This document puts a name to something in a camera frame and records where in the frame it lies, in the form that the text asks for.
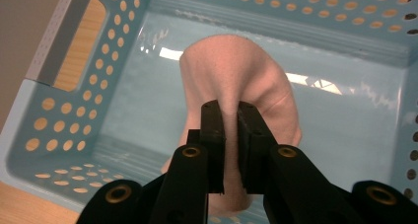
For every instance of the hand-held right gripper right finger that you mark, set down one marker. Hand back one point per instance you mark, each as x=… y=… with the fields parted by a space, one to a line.
x=254 y=145

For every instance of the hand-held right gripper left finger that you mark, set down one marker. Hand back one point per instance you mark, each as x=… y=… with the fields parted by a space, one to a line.
x=215 y=145

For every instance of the pink sock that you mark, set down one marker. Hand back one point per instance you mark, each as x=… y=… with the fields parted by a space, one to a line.
x=230 y=72

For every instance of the blue perforated plastic basket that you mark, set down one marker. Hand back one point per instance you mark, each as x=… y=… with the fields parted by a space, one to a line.
x=345 y=118

